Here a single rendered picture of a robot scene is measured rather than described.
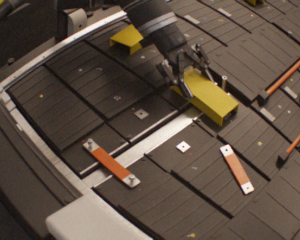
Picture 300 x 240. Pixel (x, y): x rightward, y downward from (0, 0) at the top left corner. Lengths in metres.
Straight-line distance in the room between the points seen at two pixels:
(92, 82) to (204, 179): 0.38
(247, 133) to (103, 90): 0.35
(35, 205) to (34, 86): 0.46
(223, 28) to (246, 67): 0.19
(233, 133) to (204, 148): 0.09
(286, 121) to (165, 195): 0.39
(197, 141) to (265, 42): 0.47
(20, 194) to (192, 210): 0.37
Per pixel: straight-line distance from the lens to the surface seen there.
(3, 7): 1.07
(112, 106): 1.31
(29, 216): 1.00
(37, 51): 1.71
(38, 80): 1.40
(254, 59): 1.49
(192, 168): 1.20
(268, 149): 1.26
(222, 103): 1.31
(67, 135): 1.25
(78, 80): 1.38
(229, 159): 1.21
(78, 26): 1.66
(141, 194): 1.15
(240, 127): 1.29
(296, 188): 1.19
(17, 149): 1.10
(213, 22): 1.62
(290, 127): 1.33
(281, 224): 1.12
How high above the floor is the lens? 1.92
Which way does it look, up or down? 46 degrees down
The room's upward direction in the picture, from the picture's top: 2 degrees clockwise
